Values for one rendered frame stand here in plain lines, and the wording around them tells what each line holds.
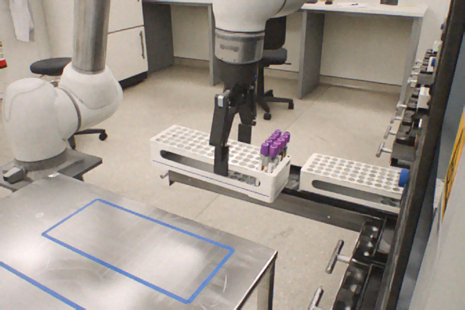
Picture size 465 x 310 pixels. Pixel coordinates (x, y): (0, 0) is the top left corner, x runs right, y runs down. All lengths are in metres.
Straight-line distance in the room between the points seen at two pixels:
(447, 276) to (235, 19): 0.58
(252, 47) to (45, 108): 0.71
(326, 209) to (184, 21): 4.53
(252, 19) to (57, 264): 0.54
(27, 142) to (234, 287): 0.81
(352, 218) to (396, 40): 3.59
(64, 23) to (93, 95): 3.09
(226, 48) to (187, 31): 4.53
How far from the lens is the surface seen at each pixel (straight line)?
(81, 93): 1.32
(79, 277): 0.73
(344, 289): 0.69
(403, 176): 0.66
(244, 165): 0.81
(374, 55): 4.44
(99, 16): 1.25
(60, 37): 4.47
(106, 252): 0.76
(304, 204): 0.91
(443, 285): 0.20
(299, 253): 2.00
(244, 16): 0.70
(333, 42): 4.50
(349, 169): 0.92
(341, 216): 0.90
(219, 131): 0.74
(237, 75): 0.74
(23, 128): 1.26
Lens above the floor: 1.29
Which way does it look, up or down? 27 degrees down
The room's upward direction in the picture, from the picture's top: straight up
